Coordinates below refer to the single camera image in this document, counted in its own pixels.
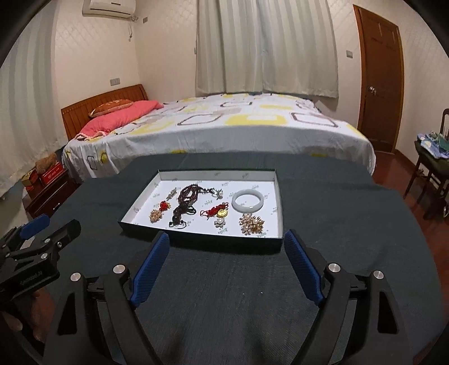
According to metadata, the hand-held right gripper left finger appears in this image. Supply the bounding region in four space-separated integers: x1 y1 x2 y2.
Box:
42 232 169 365

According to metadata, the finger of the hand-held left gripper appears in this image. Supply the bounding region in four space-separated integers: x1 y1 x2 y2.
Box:
19 215 50 241
21 220 81 258

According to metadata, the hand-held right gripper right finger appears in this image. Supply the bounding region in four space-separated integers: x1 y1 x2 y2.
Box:
284 230 407 365

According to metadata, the black pendant cord necklace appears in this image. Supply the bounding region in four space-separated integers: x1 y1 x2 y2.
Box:
168 205 197 229

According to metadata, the gold bracelet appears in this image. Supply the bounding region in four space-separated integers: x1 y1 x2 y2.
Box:
239 212 268 236

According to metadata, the dark red bead necklace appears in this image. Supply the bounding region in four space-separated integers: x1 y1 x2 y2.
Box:
173 183 211 215

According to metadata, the red knot gold charm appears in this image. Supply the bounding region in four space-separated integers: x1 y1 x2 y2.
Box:
200 202 228 220

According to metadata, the white jade bangle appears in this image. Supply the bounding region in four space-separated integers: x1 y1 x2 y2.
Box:
232 190 264 213

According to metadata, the green tray with white inside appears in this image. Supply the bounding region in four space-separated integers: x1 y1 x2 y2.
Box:
117 169 284 254

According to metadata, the person's left hand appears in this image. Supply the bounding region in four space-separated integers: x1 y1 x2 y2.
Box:
0 291 48 343

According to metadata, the dark wooden nightstand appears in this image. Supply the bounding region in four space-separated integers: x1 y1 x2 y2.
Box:
23 172 79 218

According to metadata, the red box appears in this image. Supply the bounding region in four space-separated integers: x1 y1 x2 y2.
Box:
38 163 65 186

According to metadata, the brown bag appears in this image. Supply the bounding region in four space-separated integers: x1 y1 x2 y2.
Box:
35 152 58 174

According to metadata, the dark green tablecloth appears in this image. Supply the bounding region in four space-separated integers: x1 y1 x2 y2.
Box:
0 152 444 365

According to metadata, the sheer white side curtain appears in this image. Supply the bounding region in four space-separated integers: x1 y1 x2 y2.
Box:
0 10 67 197

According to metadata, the wooden headboard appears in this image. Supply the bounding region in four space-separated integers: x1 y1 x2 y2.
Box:
61 83 148 141

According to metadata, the pink pillow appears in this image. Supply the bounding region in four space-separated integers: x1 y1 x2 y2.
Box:
78 100 165 141

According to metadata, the orange patterned pillow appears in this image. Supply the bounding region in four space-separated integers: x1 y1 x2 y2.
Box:
88 99 134 118

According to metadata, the bed with patterned sheet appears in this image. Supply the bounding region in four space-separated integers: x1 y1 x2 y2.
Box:
63 92 377 183

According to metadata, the wooden chair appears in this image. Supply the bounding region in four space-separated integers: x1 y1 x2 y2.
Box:
403 109 449 220

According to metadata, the pile of clothes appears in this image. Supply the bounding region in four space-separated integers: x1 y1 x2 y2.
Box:
416 131 449 158

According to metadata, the wooden door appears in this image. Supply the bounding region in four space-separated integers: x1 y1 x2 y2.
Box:
352 4 404 154

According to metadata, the white window curtain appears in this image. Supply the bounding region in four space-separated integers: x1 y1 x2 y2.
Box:
194 0 340 99

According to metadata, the white air conditioner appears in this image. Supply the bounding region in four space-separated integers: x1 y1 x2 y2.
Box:
82 0 137 16

